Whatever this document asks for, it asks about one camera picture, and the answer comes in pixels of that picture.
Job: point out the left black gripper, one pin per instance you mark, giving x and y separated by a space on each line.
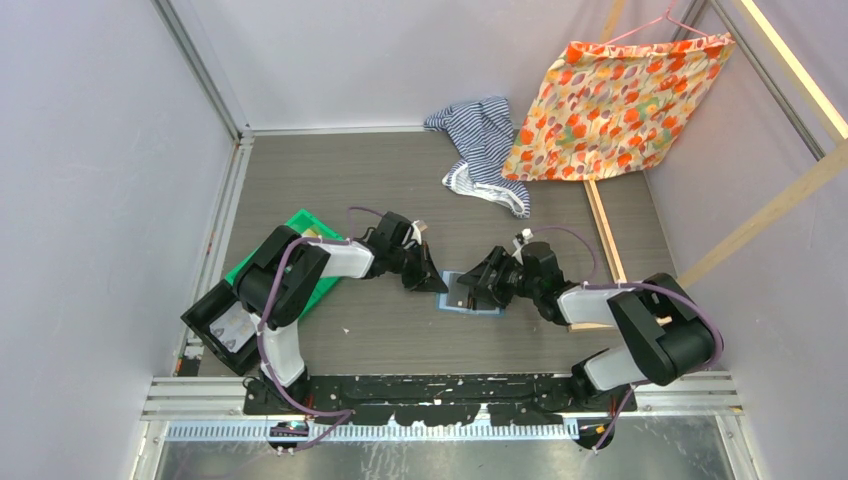
423 279

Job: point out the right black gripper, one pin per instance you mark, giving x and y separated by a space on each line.
481 276

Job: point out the black credit card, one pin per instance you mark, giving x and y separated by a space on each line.
458 296

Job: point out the blue card holder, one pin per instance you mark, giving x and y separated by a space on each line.
478 308

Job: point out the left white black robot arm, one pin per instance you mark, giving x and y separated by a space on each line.
279 349

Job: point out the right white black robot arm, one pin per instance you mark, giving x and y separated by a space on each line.
664 334

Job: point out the green plastic bin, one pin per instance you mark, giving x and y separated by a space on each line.
298 272

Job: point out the blue white striped cloth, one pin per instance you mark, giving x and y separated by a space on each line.
483 133

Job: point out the orange floral cloth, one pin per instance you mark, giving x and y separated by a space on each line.
607 110

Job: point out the black plastic bin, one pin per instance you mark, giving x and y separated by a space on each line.
222 324

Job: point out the pink clothes hanger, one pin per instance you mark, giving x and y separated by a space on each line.
664 17

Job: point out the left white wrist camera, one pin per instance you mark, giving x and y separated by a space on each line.
418 227

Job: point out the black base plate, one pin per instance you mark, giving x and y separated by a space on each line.
432 400

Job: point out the aluminium front rail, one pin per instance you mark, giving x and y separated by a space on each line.
219 408

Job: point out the wooden frame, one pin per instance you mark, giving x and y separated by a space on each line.
738 153

